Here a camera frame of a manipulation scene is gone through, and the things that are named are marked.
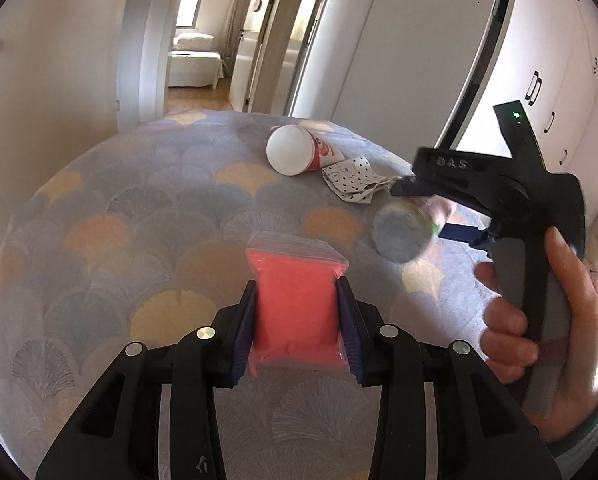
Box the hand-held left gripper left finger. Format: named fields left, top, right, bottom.
left=35, top=280, right=257, bottom=480

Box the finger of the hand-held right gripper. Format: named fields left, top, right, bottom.
left=440, top=224, right=497, bottom=250
left=390, top=174, right=432, bottom=199

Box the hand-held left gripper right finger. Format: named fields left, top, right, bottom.
left=335, top=276, right=564, bottom=480

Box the small plastic bottle green label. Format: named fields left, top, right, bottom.
left=373, top=195, right=457, bottom=264

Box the pink zip bag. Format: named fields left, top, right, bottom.
left=245, top=232, right=350, bottom=378

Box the person's right forearm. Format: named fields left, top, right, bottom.
left=544, top=385, right=598, bottom=467

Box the person's right hand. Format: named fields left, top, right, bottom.
left=474, top=226, right=598, bottom=443

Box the polka dot paper wrapper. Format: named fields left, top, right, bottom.
left=321, top=156, right=402, bottom=206

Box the white cup red print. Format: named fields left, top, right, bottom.
left=266, top=124, right=346, bottom=177

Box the white wardrobe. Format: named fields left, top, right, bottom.
left=444, top=0, right=598, bottom=211

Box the white bed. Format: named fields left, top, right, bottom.
left=168, top=49, right=225, bottom=89

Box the white pillow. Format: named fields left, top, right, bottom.
left=173, top=32, right=216, bottom=52

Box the window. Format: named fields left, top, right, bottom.
left=176, top=0, right=205, bottom=29

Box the white door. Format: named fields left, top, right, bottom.
left=0, top=0, right=144, bottom=311

